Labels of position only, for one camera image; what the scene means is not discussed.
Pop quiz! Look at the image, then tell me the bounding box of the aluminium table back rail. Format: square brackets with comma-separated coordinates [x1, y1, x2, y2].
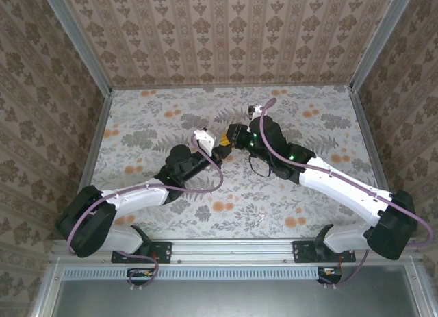
[111, 85, 353, 91]

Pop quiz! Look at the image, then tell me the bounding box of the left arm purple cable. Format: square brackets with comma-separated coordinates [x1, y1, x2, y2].
[66, 135, 225, 290]

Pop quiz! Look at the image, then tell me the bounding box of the thin black cable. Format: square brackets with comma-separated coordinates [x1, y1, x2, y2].
[248, 154, 275, 178]

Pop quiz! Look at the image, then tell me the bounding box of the aluminium table side rail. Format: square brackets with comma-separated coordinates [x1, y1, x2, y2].
[348, 89, 393, 194]
[79, 90, 114, 191]

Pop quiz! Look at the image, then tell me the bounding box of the small electronics board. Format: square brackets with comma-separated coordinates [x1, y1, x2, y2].
[127, 267, 155, 286]
[316, 266, 343, 284]

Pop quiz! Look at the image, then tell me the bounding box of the aluminium corner post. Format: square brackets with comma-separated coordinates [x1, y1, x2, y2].
[38, 0, 114, 96]
[349, 0, 417, 92]

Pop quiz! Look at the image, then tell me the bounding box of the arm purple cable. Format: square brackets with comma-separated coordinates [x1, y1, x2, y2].
[259, 98, 432, 287]
[66, 135, 225, 290]

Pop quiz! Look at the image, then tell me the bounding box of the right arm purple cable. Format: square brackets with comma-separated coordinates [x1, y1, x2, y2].
[259, 98, 432, 287]

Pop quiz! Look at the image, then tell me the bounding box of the grey sheet metal panel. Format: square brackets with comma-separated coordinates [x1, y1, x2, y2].
[51, 265, 425, 317]

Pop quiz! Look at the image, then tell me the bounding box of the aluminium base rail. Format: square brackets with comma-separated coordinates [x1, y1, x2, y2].
[111, 239, 357, 265]

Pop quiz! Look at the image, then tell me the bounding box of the grey slotted cable duct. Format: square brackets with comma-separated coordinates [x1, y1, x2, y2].
[63, 265, 322, 281]

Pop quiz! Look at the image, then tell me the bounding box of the floral patterned table cover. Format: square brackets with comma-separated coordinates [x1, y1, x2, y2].
[77, 86, 410, 241]

